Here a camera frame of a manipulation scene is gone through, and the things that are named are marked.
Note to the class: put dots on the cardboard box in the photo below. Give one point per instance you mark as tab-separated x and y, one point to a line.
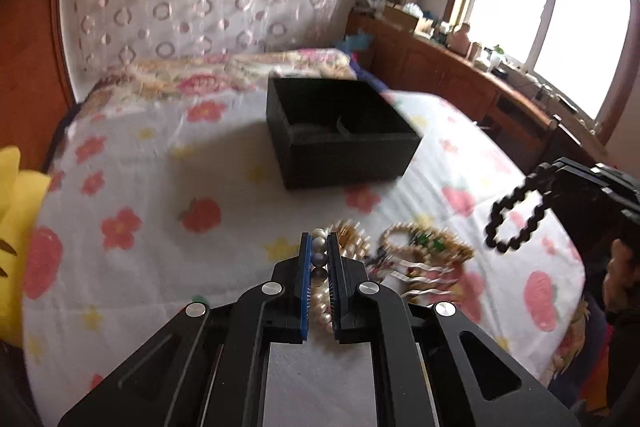
400	18

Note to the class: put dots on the pink jar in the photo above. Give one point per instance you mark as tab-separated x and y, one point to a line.
459	38

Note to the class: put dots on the wooden bed headboard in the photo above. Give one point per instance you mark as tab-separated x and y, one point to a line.
35	57

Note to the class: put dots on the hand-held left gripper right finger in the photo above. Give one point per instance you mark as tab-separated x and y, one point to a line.
334	287

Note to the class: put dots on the person's right hand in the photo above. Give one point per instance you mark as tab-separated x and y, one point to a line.
622	277

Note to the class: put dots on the floral pillow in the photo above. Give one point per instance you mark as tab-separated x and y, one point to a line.
210	72

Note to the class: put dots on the blue cloth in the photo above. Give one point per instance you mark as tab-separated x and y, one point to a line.
354	43

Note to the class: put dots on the black storage box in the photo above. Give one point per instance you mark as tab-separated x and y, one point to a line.
340	157

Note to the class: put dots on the window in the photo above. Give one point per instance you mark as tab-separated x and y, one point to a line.
560	7

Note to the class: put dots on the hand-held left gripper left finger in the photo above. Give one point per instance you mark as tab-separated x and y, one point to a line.
303	287

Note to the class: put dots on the yellow plush toy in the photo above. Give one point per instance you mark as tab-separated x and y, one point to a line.
17	227

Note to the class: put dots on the long wooden cabinet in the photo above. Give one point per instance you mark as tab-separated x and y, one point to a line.
440	77

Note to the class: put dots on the floral bed sheet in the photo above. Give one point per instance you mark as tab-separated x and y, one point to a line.
175	167

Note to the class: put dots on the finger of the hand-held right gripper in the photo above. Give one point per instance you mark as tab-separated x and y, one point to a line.
590	177

